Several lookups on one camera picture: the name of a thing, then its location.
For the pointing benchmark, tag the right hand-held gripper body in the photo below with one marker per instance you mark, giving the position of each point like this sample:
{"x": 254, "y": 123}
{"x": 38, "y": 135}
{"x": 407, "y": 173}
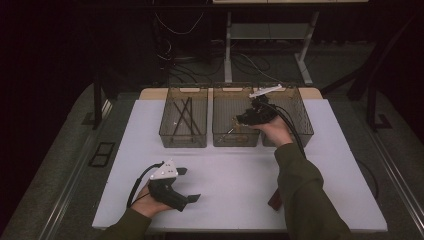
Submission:
{"x": 260, "y": 115}

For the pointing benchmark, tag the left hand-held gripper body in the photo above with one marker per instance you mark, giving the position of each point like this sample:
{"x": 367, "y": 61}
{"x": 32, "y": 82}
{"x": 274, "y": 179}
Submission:
{"x": 165, "y": 193}

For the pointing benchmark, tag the smoky transparent plastic bin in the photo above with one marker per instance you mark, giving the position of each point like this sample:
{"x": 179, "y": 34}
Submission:
{"x": 185, "y": 116}
{"x": 226, "y": 106}
{"x": 300, "y": 116}

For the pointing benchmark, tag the brown chopstick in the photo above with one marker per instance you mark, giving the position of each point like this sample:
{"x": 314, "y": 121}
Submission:
{"x": 186, "y": 118}

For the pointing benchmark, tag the person's left hand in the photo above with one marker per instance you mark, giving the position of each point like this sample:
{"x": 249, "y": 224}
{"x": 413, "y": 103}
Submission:
{"x": 148, "y": 206}

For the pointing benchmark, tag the person's right hand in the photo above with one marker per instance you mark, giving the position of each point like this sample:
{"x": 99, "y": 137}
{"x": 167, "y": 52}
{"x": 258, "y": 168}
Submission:
{"x": 276, "y": 131}

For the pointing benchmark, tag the white table mat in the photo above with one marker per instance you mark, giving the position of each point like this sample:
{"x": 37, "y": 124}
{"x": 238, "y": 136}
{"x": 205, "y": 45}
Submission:
{"x": 233, "y": 206}

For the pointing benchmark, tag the grey metal stand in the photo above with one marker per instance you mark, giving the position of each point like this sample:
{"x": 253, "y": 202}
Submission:
{"x": 266, "y": 31}

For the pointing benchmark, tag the black metal stand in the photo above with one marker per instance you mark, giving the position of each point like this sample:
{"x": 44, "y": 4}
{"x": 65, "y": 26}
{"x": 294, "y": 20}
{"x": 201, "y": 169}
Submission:
{"x": 371, "y": 106}

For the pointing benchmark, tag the black floor frame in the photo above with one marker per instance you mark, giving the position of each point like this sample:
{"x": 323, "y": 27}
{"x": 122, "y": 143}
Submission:
{"x": 96, "y": 155}

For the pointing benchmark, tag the black upright post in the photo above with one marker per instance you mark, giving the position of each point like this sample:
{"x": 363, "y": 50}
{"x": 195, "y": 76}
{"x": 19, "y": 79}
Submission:
{"x": 97, "y": 106}

